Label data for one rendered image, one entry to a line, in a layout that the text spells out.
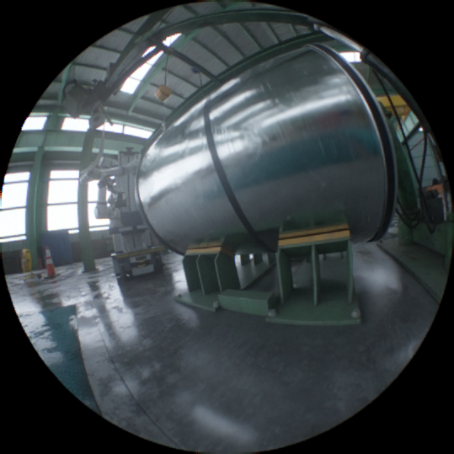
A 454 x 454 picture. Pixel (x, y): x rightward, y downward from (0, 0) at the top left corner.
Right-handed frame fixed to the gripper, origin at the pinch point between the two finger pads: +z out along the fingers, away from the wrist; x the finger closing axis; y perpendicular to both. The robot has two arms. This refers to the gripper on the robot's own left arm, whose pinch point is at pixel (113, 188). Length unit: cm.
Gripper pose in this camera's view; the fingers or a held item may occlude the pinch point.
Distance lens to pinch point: 133.2
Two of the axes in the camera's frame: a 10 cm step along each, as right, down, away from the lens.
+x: -1.7, 6.9, 7.1
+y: 5.6, -5.2, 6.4
